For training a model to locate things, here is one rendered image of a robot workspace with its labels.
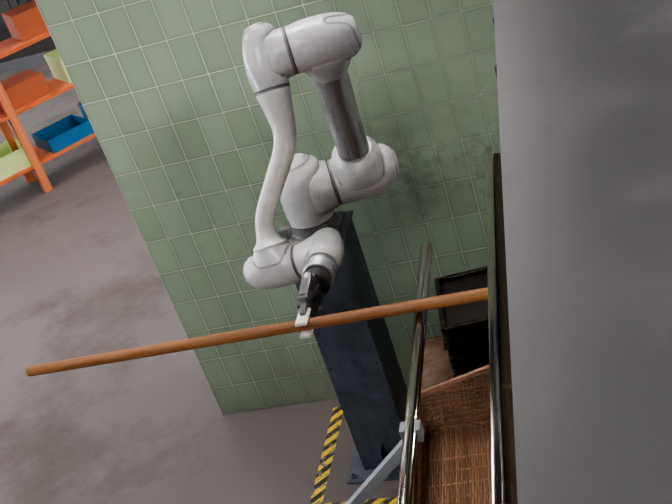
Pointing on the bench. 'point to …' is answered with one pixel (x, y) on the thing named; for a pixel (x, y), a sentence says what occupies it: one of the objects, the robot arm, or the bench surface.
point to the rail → (494, 341)
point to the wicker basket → (424, 471)
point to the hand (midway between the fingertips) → (305, 323)
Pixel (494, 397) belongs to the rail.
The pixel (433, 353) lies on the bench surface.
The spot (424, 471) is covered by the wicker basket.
